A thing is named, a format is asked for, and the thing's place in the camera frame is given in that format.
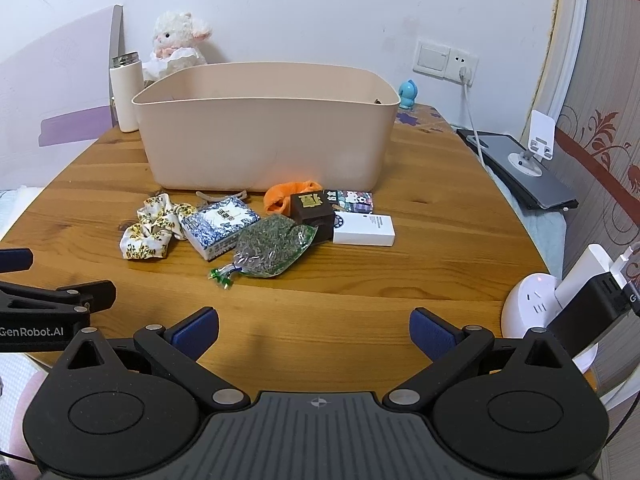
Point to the white wall switch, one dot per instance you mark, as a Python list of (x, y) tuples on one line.
[(431, 59)]

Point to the floral yellow white scrunchie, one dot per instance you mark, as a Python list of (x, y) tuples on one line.
[(150, 232)]

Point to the beige hair clip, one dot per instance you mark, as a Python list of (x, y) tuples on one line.
[(220, 196)]

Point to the white wall socket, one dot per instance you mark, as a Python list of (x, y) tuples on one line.
[(462, 62)]

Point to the blue toy figurine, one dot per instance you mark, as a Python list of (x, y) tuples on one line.
[(409, 94)]

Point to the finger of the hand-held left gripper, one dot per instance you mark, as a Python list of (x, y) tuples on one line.
[(95, 295), (15, 259)]

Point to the white flat box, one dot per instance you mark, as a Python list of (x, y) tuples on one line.
[(364, 230)]

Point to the beige plastic storage bin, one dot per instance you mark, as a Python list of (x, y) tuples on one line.
[(250, 150)]

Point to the dark brown small box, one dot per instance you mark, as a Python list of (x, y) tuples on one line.
[(312, 217)]

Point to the cartoon printed box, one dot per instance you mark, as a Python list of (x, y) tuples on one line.
[(352, 200)]

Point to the orange cloth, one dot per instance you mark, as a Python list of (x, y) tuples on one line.
[(280, 197)]

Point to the white phone stand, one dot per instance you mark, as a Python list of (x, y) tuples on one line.
[(542, 130)]

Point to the white charger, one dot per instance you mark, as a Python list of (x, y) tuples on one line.
[(584, 271)]

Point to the black power adapter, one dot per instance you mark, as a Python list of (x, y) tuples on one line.
[(587, 316)]

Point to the blue white patterned box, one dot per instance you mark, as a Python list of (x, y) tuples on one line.
[(220, 225)]

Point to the grey laptop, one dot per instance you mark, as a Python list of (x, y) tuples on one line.
[(550, 186)]

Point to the pink cloth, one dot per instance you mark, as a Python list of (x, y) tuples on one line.
[(27, 410)]

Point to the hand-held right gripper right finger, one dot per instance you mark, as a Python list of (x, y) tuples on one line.
[(431, 334)]

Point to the white thermos bottle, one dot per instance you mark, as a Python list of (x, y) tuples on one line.
[(125, 100)]

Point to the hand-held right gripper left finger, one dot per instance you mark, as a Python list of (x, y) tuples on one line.
[(197, 334)]

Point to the clear bag of dried leaves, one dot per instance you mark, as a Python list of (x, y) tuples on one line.
[(272, 247)]

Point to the round white power strip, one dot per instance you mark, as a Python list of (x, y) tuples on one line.
[(525, 307)]

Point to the white plush sheep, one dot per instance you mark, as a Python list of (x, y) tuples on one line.
[(175, 35)]

